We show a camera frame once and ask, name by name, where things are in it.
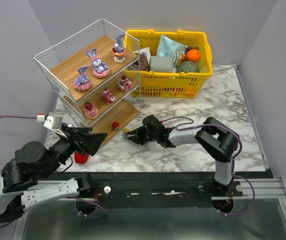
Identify purple bunny sundae toy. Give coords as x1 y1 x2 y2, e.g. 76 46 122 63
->
112 33 126 63

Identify pink strawberry donut toy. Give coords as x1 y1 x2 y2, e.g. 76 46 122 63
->
83 100 99 120

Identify green melon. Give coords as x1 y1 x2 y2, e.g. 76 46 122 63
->
176 60 200 74

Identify orange fruit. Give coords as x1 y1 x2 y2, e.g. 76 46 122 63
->
185 49 201 63

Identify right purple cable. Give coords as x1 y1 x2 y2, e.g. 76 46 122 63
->
159 116 256 217

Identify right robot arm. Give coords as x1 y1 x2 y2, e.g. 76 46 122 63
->
126 115 243 186

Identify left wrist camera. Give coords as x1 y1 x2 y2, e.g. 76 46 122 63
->
43 112 66 137

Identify small yellow minion toy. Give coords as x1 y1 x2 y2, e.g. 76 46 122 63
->
122 128 130 138

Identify red bell pepper toy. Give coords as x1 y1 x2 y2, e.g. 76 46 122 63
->
74 151 90 165

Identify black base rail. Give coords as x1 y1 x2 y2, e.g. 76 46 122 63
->
49 172 243 209

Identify brown round container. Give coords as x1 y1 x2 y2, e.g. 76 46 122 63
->
127 53 149 72

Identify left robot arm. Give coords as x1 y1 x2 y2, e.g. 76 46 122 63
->
0 126 107 224

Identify grey box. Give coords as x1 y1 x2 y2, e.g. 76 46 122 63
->
149 56 174 73

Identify light blue snack bag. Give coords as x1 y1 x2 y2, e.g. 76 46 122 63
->
156 34 188 65

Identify red bear toy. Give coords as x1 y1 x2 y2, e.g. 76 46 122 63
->
102 88 116 105

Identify purple bunny donut toy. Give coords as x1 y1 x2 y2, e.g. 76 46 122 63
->
85 48 110 79

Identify white wire wooden shelf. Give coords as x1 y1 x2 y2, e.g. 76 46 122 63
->
34 18 141 142

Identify purple pink donut toy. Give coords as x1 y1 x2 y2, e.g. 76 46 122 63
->
73 65 92 92

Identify small red apple toy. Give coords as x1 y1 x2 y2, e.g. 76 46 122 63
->
112 121 120 131

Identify red strawberry cake toy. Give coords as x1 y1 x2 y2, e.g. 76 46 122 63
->
118 75 132 93

